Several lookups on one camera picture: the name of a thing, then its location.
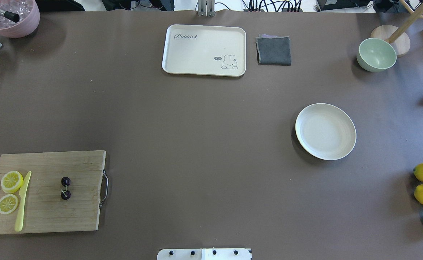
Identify black muddler in bowl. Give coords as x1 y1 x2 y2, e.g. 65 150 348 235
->
0 9 20 23

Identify cream round plate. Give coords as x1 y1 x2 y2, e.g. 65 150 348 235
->
295 103 357 161

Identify lemon slice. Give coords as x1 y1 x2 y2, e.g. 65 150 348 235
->
0 171 24 194
0 194 20 215

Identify yellow plastic knife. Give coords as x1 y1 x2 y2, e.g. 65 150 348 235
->
14 171 33 232

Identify dark red cherry pair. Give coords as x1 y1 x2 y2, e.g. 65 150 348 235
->
60 177 71 200

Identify grey folded cloth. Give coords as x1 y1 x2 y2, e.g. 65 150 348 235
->
256 34 292 66

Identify cream rabbit tray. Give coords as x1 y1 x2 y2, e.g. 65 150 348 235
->
162 24 246 77

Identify light green bowl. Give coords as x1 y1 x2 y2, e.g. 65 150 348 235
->
356 38 397 72

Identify wooden mug tree stand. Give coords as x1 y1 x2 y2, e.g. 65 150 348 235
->
371 0 423 57

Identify pink bowl with ice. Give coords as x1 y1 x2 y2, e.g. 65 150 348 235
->
0 0 40 38

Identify wooden cutting board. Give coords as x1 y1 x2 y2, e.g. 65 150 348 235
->
0 150 106 235

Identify upper lemon slice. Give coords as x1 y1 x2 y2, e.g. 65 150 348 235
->
0 171 24 194

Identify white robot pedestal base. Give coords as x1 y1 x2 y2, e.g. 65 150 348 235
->
157 247 252 260

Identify lower lemon slice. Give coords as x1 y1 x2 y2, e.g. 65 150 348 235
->
0 194 20 215

